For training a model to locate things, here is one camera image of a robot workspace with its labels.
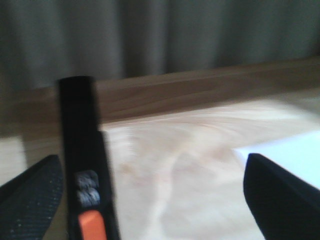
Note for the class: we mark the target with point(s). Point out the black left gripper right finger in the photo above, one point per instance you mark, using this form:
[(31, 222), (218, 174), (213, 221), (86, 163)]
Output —
[(283, 206)]

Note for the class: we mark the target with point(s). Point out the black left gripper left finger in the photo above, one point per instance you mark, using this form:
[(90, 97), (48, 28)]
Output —
[(29, 202)]

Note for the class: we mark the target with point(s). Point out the white paper sheets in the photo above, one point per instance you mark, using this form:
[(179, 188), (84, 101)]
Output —
[(298, 154)]

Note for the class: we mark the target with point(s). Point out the black stapler with orange button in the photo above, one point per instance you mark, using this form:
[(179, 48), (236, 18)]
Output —
[(90, 194)]

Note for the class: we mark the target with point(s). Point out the grey curtain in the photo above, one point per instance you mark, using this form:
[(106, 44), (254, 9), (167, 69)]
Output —
[(45, 40)]

